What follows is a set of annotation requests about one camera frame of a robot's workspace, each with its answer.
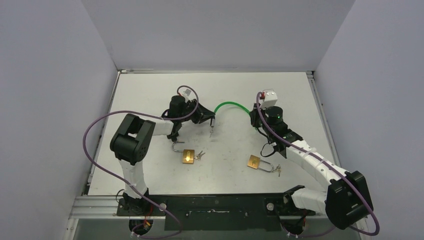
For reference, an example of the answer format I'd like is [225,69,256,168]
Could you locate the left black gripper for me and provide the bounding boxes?
[179,99,215,125]

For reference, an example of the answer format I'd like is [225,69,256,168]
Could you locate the small key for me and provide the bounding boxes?
[209,127,214,138]

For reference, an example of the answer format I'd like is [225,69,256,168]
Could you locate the green cable lock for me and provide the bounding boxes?
[210,101,250,128]

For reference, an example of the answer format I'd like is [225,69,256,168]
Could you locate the long-shackle brass padlock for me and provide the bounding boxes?
[246,155,275,173]

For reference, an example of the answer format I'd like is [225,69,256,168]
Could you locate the silver key pair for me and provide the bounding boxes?
[194,151,205,160]

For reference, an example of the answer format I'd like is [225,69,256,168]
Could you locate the short brass padlock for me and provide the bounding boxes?
[171,141,195,164]

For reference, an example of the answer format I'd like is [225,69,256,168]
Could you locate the keys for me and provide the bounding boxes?
[272,164,282,177]

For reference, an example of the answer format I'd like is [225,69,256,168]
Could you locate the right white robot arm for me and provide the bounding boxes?
[249,104,376,230]

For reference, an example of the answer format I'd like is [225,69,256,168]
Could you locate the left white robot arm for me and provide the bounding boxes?
[110,95,216,216]

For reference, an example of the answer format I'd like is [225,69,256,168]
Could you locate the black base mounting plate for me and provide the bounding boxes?
[116,193,316,232]

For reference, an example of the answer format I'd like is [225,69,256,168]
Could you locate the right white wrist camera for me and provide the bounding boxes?
[259,88,278,110]

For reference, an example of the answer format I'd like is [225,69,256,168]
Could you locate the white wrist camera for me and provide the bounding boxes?
[180,88,193,101]
[259,88,278,110]

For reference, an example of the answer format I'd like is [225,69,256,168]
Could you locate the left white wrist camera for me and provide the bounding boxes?
[180,88,193,101]

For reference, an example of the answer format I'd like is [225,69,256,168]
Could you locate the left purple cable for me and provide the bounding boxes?
[82,85,200,239]

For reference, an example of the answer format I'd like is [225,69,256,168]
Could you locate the purple cable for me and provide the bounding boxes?
[255,91,381,237]
[82,85,200,239]

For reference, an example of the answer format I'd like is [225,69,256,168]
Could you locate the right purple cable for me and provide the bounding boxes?
[255,91,381,237]

